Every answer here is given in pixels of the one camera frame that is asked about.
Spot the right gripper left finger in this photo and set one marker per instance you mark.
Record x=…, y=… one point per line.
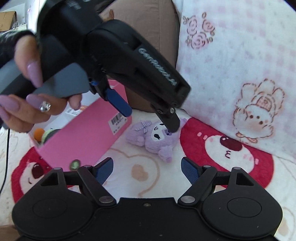
x=62, y=203

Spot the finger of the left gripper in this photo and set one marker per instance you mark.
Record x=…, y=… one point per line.
x=115, y=99
x=168, y=117

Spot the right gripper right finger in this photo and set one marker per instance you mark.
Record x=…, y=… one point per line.
x=231, y=203

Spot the purple plush toy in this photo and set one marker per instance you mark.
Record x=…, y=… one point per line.
x=155, y=137

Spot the pink cardboard box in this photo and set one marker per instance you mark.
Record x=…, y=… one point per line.
x=83, y=139

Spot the green yarn ball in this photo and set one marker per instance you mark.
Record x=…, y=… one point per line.
x=48, y=134

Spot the orange ball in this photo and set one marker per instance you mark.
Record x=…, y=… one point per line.
x=38, y=134

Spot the left hand purple nails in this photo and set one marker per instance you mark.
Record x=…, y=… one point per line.
x=21, y=110

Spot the white orange label pack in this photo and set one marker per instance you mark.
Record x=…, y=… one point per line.
x=74, y=112

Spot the bear print blanket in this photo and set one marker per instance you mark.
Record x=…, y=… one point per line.
x=138, y=173

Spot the brown cloud pillow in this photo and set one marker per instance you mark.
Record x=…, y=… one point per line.
x=156, y=20

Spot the pink checkered pillow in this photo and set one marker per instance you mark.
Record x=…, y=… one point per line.
x=239, y=59

